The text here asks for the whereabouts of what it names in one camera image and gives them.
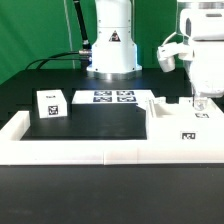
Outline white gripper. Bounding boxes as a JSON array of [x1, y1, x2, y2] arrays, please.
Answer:
[[186, 41, 224, 110]]

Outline white cabinet door panel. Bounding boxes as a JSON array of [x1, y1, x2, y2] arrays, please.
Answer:
[[178, 97, 224, 119]]

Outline white cabinet body box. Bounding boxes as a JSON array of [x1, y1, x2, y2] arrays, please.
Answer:
[[138, 97, 224, 141]]

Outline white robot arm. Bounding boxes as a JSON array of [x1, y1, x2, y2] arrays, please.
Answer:
[[87, 0, 224, 110]]

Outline white cabinet top block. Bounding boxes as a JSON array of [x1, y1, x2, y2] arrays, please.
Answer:
[[37, 90, 67, 118]]

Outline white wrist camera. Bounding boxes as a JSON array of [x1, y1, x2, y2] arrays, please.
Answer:
[[157, 32, 193, 72]]

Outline white marker base plate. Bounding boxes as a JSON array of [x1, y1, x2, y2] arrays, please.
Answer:
[[72, 90, 155, 104]]

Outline black corrugated hose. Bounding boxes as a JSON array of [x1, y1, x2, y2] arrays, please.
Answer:
[[72, 0, 92, 51]]

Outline black cable bundle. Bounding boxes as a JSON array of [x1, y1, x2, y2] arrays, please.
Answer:
[[25, 49, 93, 70]]

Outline white U-shaped workspace frame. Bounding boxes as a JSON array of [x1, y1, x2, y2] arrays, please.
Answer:
[[0, 111, 224, 165]]

